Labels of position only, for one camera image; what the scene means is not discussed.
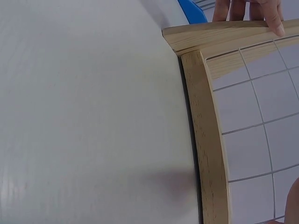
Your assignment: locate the blue plastic object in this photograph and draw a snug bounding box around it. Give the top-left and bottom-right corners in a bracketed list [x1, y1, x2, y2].
[177, 0, 208, 25]

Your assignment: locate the person's left hand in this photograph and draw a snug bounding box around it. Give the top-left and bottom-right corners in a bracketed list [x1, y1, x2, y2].
[212, 0, 286, 37]

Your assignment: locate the person's right hand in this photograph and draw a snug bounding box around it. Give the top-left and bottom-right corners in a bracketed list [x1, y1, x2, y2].
[266, 176, 299, 224]

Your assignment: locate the wooden framed mirror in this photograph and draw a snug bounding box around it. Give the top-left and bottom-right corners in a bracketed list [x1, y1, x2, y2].
[161, 18, 299, 224]

